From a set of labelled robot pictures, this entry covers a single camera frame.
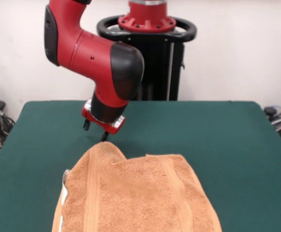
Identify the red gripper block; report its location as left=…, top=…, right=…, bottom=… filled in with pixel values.
left=81, top=98, right=126, bottom=142

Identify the tan terry towel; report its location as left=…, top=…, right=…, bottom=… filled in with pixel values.
left=51, top=141, right=222, bottom=232

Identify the dark green table cloth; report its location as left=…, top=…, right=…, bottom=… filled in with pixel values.
left=0, top=101, right=281, bottom=232

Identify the small black power adapter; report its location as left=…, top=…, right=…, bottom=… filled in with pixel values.
left=264, top=106, right=278, bottom=116

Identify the white round object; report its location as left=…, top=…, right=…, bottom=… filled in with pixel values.
left=270, top=115, right=281, bottom=132

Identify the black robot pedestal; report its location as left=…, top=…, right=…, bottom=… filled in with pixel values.
left=96, top=14, right=198, bottom=102

